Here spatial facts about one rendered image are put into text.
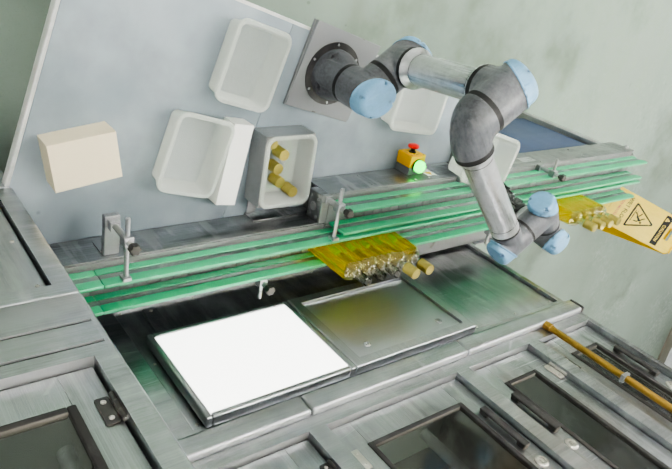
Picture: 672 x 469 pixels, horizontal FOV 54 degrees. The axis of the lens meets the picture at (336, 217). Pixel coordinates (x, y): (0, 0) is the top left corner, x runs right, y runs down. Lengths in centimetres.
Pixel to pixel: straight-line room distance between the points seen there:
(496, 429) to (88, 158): 120
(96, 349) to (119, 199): 73
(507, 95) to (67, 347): 103
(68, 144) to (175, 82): 32
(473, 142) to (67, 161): 93
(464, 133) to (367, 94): 38
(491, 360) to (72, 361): 124
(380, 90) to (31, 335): 108
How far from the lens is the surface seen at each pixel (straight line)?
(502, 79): 158
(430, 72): 177
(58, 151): 165
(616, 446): 193
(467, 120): 153
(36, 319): 126
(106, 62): 170
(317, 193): 202
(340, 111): 209
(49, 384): 115
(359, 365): 178
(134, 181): 183
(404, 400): 179
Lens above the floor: 230
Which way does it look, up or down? 43 degrees down
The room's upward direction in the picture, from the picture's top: 126 degrees clockwise
